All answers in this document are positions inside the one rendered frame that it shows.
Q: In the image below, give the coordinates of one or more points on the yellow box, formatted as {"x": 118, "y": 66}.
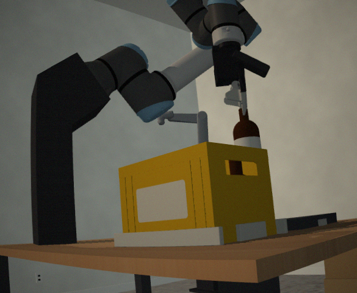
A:
{"x": 192, "y": 188}

